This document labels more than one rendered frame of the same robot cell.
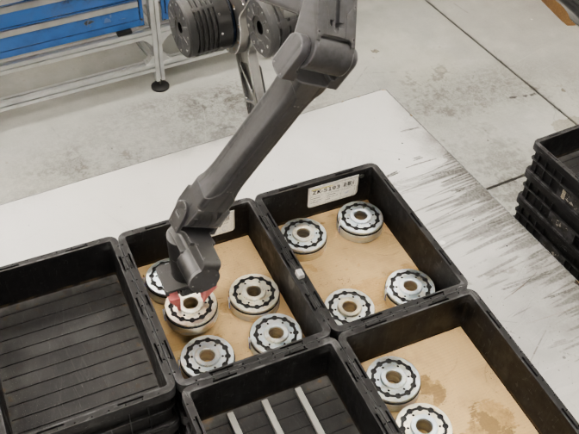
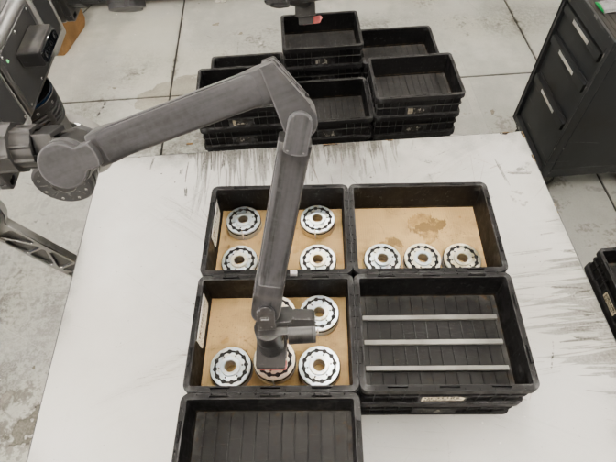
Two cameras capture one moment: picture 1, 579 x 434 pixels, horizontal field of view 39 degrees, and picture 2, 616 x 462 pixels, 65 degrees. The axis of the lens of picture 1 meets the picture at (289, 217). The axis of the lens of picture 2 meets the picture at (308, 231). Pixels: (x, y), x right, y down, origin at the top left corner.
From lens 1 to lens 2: 87 cm
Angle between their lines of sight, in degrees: 39
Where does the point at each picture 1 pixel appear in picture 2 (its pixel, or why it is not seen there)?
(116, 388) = (311, 445)
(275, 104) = (296, 180)
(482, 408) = (412, 225)
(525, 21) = not seen: hidden behind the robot
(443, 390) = (393, 238)
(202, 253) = (302, 318)
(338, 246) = (255, 246)
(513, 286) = (312, 174)
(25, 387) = not seen: outside the picture
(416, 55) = not seen: hidden behind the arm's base
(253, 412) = (368, 353)
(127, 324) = (253, 417)
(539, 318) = (340, 174)
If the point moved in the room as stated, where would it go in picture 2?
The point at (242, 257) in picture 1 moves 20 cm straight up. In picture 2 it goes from (232, 310) to (218, 274)
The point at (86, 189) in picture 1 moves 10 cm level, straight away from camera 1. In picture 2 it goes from (52, 414) to (17, 411)
